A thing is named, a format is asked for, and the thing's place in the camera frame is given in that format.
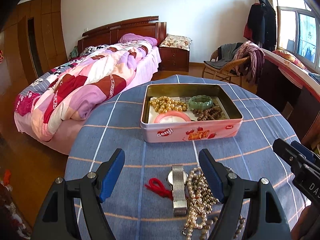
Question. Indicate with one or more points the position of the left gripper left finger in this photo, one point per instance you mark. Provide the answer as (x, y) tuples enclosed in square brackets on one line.
[(57, 217)]

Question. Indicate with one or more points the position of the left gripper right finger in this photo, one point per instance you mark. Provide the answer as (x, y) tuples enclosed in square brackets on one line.
[(265, 219)]

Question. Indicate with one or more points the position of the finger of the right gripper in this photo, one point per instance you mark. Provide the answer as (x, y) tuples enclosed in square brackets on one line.
[(288, 153), (303, 150)]

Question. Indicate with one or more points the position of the silver mesh band watch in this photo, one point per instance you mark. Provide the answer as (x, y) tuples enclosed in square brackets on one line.
[(177, 179)]

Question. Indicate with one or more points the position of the pink bangle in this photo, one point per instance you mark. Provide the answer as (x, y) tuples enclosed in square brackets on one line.
[(172, 116)]

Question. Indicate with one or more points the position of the person's right hand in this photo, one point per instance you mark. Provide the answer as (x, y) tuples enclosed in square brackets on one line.
[(307, 226)]

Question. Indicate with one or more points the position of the blue plaid tablecloth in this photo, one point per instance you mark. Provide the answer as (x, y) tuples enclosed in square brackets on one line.
[(135, 212)]

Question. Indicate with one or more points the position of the dark wooden desk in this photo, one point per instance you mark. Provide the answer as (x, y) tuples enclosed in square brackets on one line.
[(292, 92)]

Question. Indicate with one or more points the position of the folded clothes on desk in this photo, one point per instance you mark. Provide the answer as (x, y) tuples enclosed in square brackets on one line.
[(315, 76)]

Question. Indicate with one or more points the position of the clothes draped on chair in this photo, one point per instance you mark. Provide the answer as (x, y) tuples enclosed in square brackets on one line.
[(235, 51)]

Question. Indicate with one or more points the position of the floral pillow on desk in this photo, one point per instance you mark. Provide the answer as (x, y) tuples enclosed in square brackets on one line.
[(290, 57)]

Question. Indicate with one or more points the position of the wicker chair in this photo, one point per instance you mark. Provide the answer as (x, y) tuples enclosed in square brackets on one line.
[(225, 73)]

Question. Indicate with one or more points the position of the bed with pink quilt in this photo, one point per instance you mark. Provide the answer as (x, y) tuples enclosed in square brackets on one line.
[(112, 59)]

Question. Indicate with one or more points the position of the window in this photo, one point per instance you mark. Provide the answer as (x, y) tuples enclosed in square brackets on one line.
[(298, 31)]

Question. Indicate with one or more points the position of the pink cookie tin box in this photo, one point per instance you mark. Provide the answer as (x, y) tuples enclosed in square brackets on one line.
[(200, 98)]

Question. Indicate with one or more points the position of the hanging dark coats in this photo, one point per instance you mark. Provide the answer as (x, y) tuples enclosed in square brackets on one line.
[(261, 26)]

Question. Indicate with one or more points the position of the wooden nightstand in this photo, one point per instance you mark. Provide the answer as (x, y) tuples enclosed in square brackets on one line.
[(174, 59)]

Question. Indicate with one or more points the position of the wooden wardrobe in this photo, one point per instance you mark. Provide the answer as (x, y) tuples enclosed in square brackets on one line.
[(32, 39)]

